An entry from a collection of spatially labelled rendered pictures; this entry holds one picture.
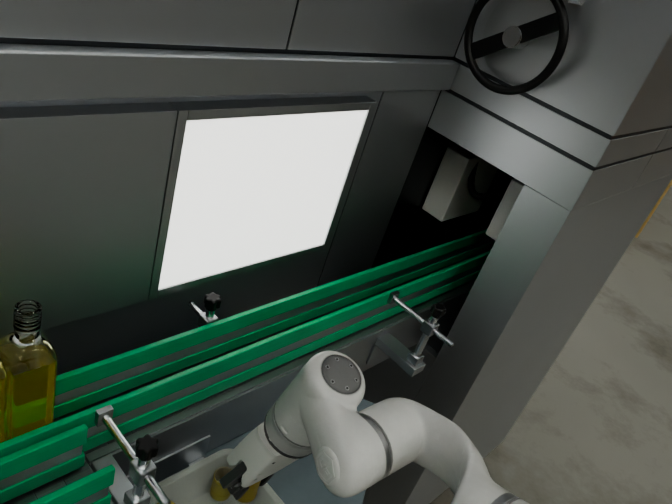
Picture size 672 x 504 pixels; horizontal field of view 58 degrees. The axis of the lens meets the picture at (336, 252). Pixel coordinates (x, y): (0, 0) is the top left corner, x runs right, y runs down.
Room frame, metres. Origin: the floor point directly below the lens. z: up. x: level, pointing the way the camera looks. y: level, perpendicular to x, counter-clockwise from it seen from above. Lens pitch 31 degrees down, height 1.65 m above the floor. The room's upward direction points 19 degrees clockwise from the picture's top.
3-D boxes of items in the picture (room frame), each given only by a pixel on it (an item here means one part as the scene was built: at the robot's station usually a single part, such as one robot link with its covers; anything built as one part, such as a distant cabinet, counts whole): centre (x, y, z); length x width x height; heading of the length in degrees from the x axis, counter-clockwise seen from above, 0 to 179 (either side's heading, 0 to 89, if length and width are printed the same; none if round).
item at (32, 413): (0.51, 0.32, 0.99); 0.06 x 0.06 x 0.21; 53
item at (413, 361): (1.03, -0.21, 0.90); 0.17 x 0.05 x 0.23; 54
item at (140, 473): (0.51, 0.16, 0.95); 0.17 x 0.03 x 0.12; 54
